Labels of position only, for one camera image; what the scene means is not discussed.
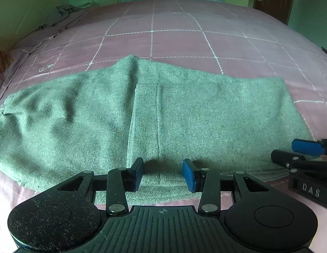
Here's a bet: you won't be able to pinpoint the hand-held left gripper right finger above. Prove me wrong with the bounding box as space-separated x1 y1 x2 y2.
182 159 269 217

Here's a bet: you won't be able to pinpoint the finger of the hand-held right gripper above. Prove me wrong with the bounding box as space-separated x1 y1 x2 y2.
271 150 327 174
291 137 327 158

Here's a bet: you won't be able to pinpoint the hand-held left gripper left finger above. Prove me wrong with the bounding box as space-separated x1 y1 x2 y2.
58 157 144 217

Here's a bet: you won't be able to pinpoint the grey-green pants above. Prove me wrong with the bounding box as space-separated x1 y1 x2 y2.
0 54 316 206

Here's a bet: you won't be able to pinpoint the bed with pink checked sheet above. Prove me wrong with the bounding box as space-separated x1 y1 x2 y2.
0 0 327 253

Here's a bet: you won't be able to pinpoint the pink pillow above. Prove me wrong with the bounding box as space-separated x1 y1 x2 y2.
10 7 100 52

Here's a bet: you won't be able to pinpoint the crumpled grey cloth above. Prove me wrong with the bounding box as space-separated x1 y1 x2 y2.
39 5 83 30

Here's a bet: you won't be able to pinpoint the orange patterned pillow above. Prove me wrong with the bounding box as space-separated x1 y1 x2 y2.
0 46 14 77

